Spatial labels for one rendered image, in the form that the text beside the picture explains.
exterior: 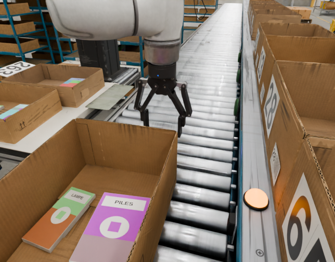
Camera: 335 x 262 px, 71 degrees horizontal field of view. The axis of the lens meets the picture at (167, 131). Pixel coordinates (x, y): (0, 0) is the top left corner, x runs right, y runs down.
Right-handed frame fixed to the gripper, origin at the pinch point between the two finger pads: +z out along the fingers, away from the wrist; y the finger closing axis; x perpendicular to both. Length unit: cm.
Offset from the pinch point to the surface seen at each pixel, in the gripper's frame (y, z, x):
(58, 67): 76, 2, -49
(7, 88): 79, 3, -18
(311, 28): -56, -17, -90
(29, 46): 222, 27, -178
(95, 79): 48, 4, -41
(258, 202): -25.9, -4.9, 27.7
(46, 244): 13.9, 8.3, 38.4
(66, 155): 21.2, 1.2, 19.0
